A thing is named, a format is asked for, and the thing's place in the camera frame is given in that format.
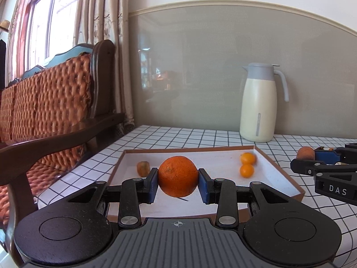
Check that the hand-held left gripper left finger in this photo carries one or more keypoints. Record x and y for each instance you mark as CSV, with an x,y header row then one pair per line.
x,y
152,185

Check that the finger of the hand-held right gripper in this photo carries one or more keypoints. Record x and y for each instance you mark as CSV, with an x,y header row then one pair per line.
x,y
326,157
306,167

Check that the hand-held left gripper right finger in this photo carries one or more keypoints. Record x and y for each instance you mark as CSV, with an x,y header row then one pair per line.
x,y
205,187

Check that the orange carrot piece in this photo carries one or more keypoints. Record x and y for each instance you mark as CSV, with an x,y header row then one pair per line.
x,y
305,153

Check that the small greenish brown fruit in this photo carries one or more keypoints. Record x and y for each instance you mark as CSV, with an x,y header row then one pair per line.
x,y
142,168

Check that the orange mandarin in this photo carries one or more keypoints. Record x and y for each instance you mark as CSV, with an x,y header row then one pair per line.
x,y
248,158
178,177
247,170

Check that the brown cardboard box white inside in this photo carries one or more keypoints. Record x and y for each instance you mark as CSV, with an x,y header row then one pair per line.
x,y
212,159

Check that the white black checked tablecloth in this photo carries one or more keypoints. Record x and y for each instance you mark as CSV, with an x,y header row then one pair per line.
x,y
195,136

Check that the cream thermos jug grey lid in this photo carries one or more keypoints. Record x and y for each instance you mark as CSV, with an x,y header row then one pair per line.
x,y
256,103

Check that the wooden sofa orange cushions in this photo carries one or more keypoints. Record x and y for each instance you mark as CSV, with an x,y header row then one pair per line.
x,y
55,103

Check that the beige embroidered curtain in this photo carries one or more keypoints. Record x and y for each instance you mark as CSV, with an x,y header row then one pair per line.
x,y
111,19

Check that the dark hanging clothing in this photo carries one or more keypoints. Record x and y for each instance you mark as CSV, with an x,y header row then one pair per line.
x,y
2,61

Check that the window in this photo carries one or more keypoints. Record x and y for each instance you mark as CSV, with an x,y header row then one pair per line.
x,y
58,14

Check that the straw hat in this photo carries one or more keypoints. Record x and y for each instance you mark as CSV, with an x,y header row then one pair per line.
x,y
4,25

